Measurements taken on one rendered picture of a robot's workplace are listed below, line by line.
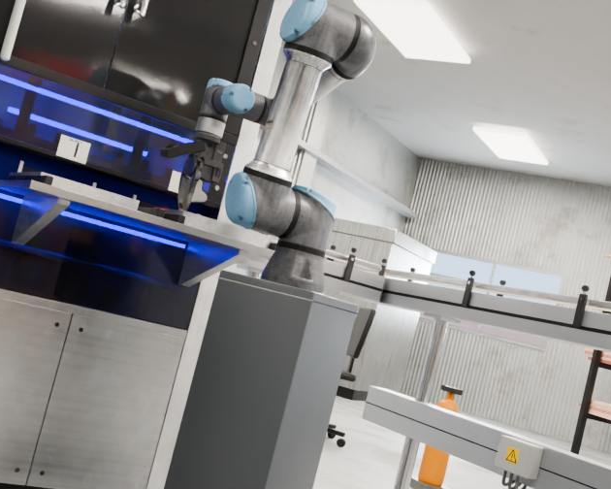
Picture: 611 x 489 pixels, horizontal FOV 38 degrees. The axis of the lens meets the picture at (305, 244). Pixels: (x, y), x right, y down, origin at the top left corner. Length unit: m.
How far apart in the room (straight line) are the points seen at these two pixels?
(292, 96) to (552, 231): 10.20
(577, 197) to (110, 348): 9.94
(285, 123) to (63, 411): 1.10
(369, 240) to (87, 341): 6.88
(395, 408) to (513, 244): 9.18
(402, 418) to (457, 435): 0.27
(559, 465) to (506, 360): 9.47
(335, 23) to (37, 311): 1.15
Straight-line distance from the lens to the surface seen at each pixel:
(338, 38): 2.04
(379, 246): 9.25
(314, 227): 2.05
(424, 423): 2.95
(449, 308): 2.92
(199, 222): 2.29
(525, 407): 11.92
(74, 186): 2.30
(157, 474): 2.79
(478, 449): 2.76
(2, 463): 2.63
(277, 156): 2.00
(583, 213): 12.06
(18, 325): 2.56
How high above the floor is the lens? 0.74
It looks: 4 degrees up
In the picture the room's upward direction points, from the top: 14 degrees clockwise
